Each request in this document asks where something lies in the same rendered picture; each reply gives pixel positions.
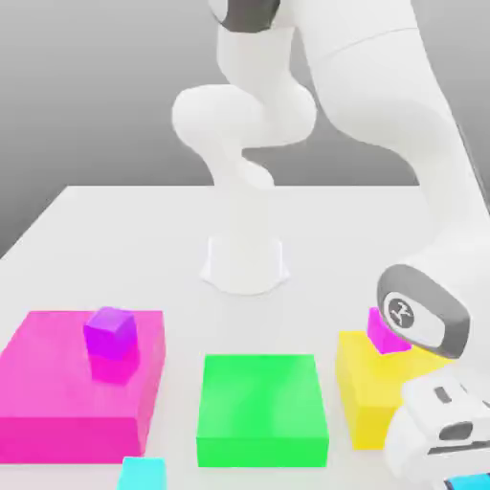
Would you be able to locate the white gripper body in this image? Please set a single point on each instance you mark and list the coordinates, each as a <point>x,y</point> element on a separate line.
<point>411,459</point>

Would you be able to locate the large pink box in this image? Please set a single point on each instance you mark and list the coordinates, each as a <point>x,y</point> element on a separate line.
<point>49,390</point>

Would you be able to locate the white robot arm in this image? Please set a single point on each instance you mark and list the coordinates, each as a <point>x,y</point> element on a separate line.
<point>386,95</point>

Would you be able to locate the large yellow box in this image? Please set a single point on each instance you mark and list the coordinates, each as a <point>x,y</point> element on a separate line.
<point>367,386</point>

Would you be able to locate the large green box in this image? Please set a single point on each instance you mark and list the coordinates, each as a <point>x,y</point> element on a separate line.
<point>262,405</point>

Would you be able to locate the small magenta cube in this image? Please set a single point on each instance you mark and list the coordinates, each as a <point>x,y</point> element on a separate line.
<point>383,338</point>

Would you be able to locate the small purple cube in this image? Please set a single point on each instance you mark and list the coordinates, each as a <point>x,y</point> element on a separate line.
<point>109,331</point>

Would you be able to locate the small blue cube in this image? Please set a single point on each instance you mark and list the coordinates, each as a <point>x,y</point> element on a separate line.
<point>469,483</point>

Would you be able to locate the small cyan cube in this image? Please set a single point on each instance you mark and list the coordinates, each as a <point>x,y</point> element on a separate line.
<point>141,474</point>

